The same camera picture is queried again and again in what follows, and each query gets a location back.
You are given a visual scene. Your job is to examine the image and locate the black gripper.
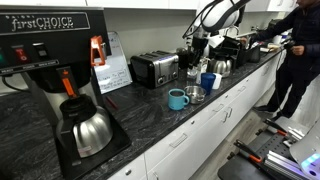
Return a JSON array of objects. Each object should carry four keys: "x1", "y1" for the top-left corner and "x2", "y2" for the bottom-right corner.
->
[{"x1": 190, "y1": 35, "x2": 210, "y2": 70}]

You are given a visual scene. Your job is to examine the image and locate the clear glass jar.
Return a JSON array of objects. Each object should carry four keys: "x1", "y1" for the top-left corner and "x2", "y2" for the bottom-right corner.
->
[{"x1": 186, "y1": 66, "x2": 198, "y2": 80}]

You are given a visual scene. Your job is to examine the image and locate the person's left hand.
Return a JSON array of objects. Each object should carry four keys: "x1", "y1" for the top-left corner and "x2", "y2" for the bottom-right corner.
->
[{"x1": 292, "y1": 45, "x2": 306, "y2": 57}]

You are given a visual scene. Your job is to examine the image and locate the black coffee grinder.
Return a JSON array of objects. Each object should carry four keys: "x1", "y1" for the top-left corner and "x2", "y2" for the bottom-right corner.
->
[{"x1": 176, "y1": 47, "x2": 190, "y2": 70}]

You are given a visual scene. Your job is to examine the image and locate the dark blue plastic cup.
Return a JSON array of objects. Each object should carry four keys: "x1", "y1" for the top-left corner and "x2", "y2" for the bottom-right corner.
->
[{"x1": 200, "y1": 72, "x2": 217, "y2": 96}]

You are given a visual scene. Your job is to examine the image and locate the steel thermal carafe black lid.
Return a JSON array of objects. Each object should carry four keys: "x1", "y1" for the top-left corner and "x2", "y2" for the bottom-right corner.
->
[{"x1": 207, "y1": 53, "x2": 233, "y2": 79}]

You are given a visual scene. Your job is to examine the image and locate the white mug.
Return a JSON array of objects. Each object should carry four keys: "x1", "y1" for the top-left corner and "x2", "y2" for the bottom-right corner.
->
[{"x1": 212, "y1": 72, "x2": 223, "y2": 90}]

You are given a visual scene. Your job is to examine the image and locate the silver four slot toaster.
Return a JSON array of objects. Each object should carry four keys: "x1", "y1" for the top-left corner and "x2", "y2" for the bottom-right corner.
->
[{"x1": 129, "y1": 50, "x2": 180, "y2": 90}]

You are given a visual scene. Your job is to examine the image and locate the teal mug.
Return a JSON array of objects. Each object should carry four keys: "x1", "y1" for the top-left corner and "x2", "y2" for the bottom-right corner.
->
[{"x1": 167, "y1": 88, "x2": 191, "y2": 111}]

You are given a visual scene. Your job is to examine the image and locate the black dish rack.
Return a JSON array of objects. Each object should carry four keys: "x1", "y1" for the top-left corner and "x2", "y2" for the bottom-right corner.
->
[{"x1": 222, "y1": 35, "x2": 262, "y2": 66}]

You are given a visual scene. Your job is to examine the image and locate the white lower cabinet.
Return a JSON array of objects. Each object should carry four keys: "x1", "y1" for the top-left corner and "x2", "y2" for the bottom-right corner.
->
[{"x1": 106, "y1": 49, "x2": 288, "y2": 180}]

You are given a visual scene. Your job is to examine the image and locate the black countertop appliance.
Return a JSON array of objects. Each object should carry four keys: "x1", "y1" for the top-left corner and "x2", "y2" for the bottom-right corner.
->
[{"x1": 267, "y1": 18, "x2": 285, "y2": 36}]

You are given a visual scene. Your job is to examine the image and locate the red pen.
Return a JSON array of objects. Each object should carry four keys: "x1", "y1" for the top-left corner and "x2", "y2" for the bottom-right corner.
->
[{"x1": 105, "y1": 95, "x2": 119, "y2": 110}]

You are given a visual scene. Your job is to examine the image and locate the black clamp with orange grip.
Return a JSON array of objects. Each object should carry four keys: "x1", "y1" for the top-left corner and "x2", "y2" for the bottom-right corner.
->
[
  {"x1": 233, "y1": 139, "x2": 264, "y2": 164},
  {"x1": 264, "y1": 118, "x2": 289, "y2": 138}
]

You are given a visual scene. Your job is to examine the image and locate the person in dark clothes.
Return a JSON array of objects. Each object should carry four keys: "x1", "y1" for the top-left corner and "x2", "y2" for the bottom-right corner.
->
[{"x1": 248, "y1": 0, "x2": 320, "y2": 122}]

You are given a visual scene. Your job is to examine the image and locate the black robot cart platform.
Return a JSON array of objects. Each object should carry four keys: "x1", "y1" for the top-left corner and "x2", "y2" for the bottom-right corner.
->
[{"x1": 217, "y1": 128, "x2": 320, "y2": 180}]

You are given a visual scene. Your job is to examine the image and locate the steel carafe with black base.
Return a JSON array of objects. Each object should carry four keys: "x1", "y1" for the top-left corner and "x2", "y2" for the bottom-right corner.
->
[{"x1": 55, "y1": 94, "x2": 114, "y2": 159}]

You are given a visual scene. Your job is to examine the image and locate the aluminium extrusion bars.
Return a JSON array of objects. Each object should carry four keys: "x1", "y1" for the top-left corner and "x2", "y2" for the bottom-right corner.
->
[{"x1": 264, "y1": 149, "x2": 313, "y2": 180}]

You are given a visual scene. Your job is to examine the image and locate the white machine with blue light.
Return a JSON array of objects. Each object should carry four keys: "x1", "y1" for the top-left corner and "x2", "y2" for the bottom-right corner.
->
[{"x1": 289, "y1": 117, "x2": 320, "y2": 180}]

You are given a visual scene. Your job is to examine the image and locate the black coffee brewer machine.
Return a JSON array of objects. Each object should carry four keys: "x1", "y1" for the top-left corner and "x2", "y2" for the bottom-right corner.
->
[{"x1": 0, "y1": 5, "x2": 133, "y2": 180}]

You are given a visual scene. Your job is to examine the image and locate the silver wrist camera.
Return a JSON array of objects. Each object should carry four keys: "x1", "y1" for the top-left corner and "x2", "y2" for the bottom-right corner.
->
[{"x1": 206, "y1": 34, "x2": 225, "y2": 50}]

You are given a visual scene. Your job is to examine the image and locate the steel bowl with handles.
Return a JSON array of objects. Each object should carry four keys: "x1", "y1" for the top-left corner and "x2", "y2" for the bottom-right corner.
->
[{"x1": 183, "y1": 85, "x2": 207, "y2": 105}]

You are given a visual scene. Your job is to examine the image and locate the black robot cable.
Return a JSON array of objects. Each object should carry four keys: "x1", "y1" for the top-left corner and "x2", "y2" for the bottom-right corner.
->
[{"x1": 182, "y1": 0, "x2": 224, "y2": 40}]

